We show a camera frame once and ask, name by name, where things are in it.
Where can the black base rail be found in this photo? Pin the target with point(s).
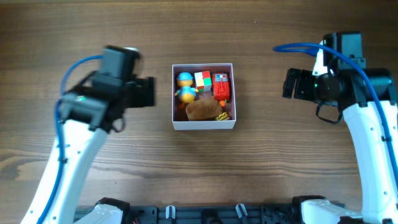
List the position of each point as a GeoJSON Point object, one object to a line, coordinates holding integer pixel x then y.
{"type": "Point", "coordinates": [265, 214]}

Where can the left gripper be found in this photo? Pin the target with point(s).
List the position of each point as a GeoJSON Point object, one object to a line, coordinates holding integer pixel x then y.
{"type": "Point", "coordinates": [147, 94]}

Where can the red toy truck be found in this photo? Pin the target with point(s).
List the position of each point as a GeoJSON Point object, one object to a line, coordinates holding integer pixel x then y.
{"type": "Point", "coordinates": [221, 87]}

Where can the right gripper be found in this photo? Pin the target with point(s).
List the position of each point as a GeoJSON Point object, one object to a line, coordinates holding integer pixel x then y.
{"type": "Point", "coordinates": [300, 84]}

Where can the brown plush toy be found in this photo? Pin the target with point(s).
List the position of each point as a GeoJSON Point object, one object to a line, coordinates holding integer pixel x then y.
{"type": "Point", "coordinates": [204, 109]}

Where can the white box pink interior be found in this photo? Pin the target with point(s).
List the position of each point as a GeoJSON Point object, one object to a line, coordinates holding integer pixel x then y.
{"type": "Point", "coordinates": [179, 118]}

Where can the yellow plastic wheel toy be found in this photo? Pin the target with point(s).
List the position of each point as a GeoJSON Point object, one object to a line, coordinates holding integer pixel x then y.
{"type": "Point", "coordinates": [223, 116]}

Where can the yellow toy duck blue hat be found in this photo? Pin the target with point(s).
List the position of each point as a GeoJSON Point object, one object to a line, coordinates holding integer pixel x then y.
{"type": "Point", "coordinates": [186, 93]}

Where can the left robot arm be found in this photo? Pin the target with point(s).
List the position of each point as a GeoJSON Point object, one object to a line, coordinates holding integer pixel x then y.
{"type": "Point", "coordinates": [95, 92]}

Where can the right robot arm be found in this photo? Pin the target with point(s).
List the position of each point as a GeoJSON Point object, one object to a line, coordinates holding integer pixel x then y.
{"type": "Point", "coordinates": [366, 100]}

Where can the small colourful puzzle cube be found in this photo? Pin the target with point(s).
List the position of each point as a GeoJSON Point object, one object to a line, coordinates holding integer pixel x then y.
{"type": "Point", "coordinates": [203, 81]}

